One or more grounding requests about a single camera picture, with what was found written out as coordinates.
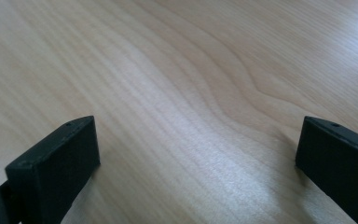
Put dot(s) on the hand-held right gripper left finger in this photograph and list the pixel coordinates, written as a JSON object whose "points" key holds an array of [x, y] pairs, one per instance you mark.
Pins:
{"points": [[52, 168]]}

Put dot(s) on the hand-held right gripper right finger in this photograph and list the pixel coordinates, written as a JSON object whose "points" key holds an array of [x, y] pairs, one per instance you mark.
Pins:
{"points": [[338, 165]]}

